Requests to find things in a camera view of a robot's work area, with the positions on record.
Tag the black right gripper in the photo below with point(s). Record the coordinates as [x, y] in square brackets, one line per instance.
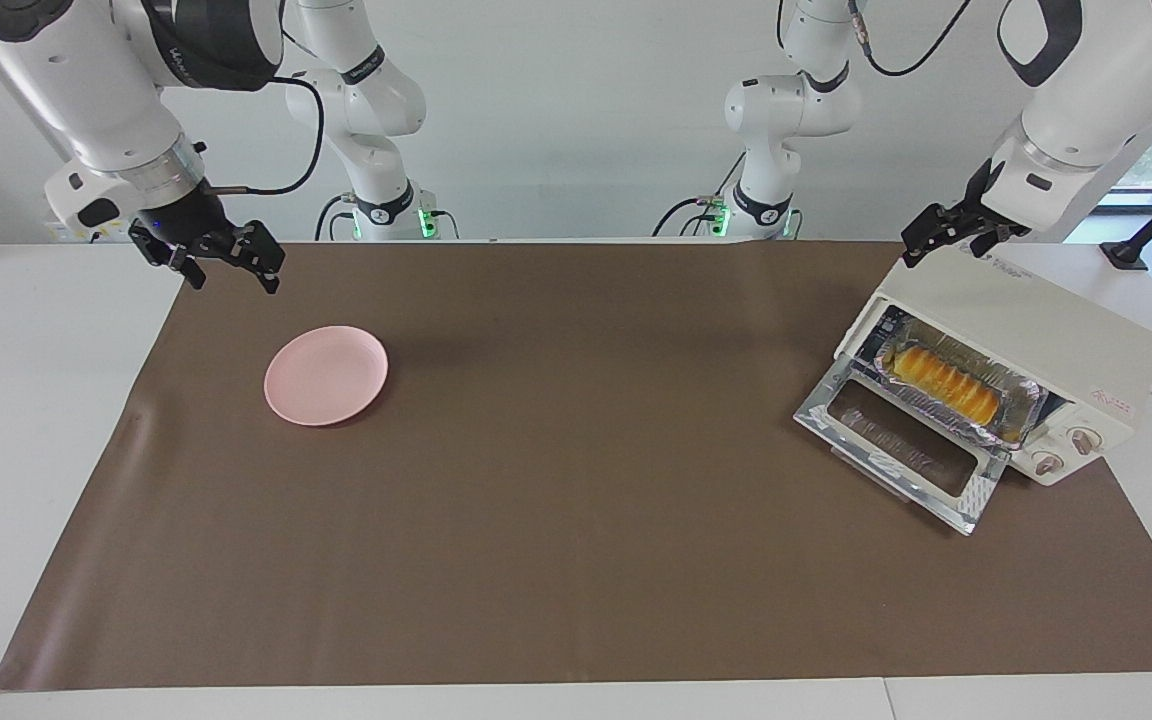
[191, 225]

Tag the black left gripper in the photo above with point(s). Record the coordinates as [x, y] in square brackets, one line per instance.
[971, 218]

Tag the yellow twisted bread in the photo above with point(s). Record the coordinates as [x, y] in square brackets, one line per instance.
[946, 385]

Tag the aluminium foil tray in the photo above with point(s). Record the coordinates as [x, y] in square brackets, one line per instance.
[1021, 400]

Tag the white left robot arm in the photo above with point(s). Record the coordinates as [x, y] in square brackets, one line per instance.
[1096, 90]

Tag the cream white toaster oven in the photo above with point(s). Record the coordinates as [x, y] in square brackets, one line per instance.
[1036, 310]

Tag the beige oven knob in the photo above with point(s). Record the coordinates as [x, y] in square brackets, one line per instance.
[1084, 438]
[1046, 463]

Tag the pink round plate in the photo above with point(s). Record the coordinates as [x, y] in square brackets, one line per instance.
[326, 375]

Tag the brown table mat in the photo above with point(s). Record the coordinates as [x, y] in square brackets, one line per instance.
[576, 500]

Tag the white wall socket box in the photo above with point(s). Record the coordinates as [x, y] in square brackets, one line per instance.
[66, 238]

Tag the glass oven door metal frame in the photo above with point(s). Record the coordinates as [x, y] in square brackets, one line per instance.
[981, 495]

